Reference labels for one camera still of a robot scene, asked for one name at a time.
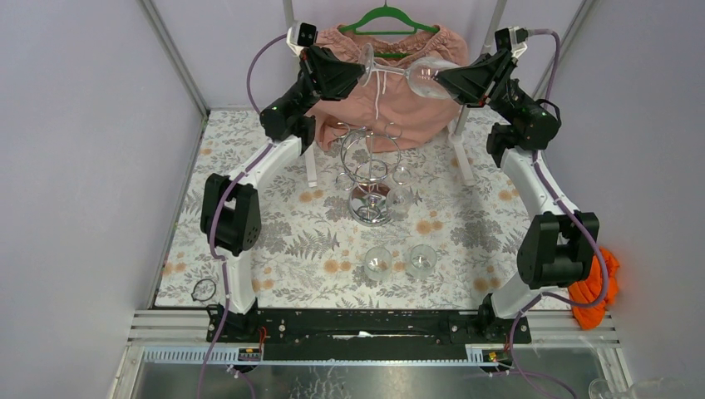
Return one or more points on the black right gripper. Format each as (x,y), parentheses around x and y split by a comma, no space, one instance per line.
(475,83)

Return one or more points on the clear wine glass front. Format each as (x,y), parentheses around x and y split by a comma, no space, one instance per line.
(399,197)

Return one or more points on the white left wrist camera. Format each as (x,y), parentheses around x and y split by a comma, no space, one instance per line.
(301,35)

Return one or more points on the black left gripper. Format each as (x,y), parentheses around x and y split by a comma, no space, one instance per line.
(313,71)

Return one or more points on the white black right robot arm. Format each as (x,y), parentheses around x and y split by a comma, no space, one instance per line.
(560,244)

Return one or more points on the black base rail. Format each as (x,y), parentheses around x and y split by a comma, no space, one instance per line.
(289,334)

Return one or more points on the floral table mat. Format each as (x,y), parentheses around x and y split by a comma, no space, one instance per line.
(310,253)

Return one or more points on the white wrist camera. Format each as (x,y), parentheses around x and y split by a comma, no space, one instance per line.
(301,35)
(512,40)

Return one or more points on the chrome wine glass rack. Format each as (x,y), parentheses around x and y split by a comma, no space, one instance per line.
(368,158)

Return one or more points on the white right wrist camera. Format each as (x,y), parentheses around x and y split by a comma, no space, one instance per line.
(512,40)

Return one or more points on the orange cloth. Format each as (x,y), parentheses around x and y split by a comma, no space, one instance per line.
(588,290)

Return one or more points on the pink shorts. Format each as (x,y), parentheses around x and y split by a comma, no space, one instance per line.
(386,103)

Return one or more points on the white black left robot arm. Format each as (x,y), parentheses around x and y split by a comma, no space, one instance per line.
(230,214)

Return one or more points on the clear wine glass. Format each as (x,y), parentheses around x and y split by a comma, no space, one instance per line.
(422,260)
(377,264)
(399,197)
(420,75)

